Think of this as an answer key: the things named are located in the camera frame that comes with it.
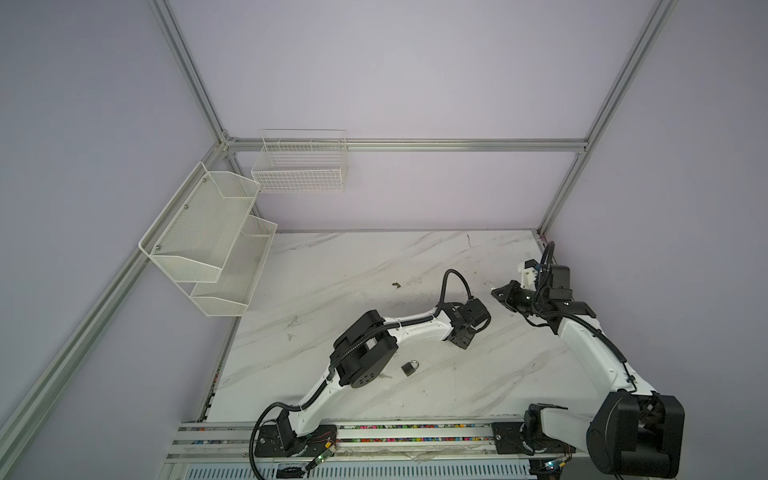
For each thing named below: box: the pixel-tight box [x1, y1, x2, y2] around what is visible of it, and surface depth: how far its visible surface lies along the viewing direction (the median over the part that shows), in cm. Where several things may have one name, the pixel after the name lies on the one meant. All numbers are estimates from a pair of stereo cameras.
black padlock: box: [401, 359, 420, 377], surface depth 87 cm
